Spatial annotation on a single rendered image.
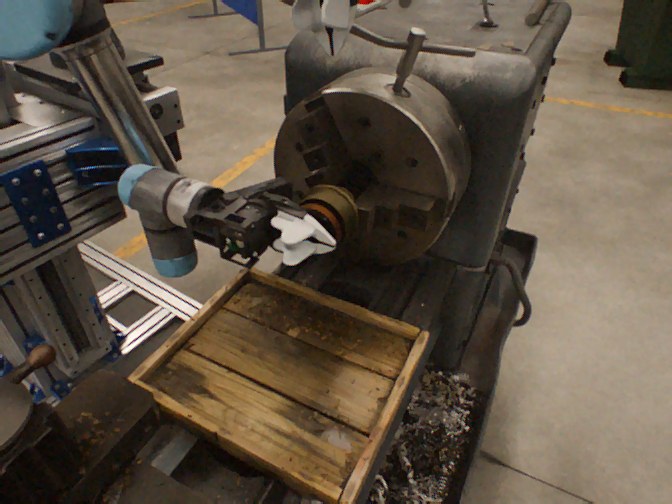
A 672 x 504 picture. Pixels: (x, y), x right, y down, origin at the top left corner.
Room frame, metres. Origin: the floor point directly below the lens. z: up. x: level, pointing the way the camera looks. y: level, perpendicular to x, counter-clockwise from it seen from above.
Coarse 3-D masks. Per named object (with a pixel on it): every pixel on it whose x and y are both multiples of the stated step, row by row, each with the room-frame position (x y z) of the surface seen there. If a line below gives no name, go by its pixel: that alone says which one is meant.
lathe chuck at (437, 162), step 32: (352, 96) 0.66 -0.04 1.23; (384, 96) 0.65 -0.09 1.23; (416, 96) 0.68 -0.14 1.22; (288, 128) 0.71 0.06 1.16; (352, 128) 0.66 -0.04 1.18; (384, 128) 0.64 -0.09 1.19; (416, 128) 0.61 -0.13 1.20; (448, 128) 0.66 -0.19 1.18; (288, 160) 0.71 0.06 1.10; (384, 160) 0.63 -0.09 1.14; (416, 160) 0.61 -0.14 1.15; (448, 160) 0.61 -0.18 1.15; (352, 192) 0.71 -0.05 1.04; (416, 192) 0.61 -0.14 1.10; (448, 192) 0.59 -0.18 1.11; (352, 256) 0.65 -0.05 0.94; (384, 256) 0.63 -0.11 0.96; (416, 256) 0.60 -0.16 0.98
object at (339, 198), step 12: (312, 192) 0.59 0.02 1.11; (324, 192) 0.57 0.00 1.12; (336, 192) 0.57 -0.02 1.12; (348, 192) 0.60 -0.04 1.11; (300, 204) 0.57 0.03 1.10; (312, 204) 0.55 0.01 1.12; (324, 204) 0.55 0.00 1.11; (336, 204) 0.55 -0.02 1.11; (348, 204) 0.56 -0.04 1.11; (312, 216) 0.53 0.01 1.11; (324, 216) 0.53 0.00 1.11; (336, 216) 0.54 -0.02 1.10; (348, 216) 0.55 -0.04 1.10; (324, 228) 0.52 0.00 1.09; (336, 228) 0.52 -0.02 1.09; (348, 228) 0.54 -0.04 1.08; (336, 240) 0.52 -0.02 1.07
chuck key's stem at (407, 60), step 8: (416, 32) 0.66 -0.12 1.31; (424, 32) 0.66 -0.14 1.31; (408, 40) 0.66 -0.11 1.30; (416, 40) 0.66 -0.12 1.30; (416, 48) 0.66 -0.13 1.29; (400, 56) 0.67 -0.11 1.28; (408, 56) 0.66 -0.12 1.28; (416, 56) 0.66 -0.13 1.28; (400, 64) 0.67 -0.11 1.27; (408, 64) 0.66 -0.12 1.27; (400, 72) 0.66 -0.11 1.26; (408, 72) 0.66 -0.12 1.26; (400, 80) 0.67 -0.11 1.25; (392, 88) 0.68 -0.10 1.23; (400, 88) 0.67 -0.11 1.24
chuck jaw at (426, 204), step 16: (368, 192) 0.61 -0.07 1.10; (384, 192) 0.61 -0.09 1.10; (400, 192) 0.61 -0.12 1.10; (368, 208) 0.56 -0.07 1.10; (384, 208) 0.57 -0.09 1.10; (400, 208) 0.58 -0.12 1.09; (416, 208) 0.57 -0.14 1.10; (432, 208) 0.57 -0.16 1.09; (448, 208) 0.61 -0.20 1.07; (368, 224) 0.56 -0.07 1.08; (384, 224) 0.57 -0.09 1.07; (400, 224) 0.58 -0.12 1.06; (416, 224) 0.56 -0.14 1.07
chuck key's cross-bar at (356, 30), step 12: (288, 0) 0.60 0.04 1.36; (360, 36) 0.64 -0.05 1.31; (372, 36) 0.64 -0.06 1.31; (396, 48) 0.66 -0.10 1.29; (408, 48) 0.66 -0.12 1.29; (420, 48) 0.66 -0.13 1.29; (432, 48) 0.67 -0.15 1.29; (444, 48) 0.68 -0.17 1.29; (456, 48) 0.68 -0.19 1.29; (468, 48) 0.69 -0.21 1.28
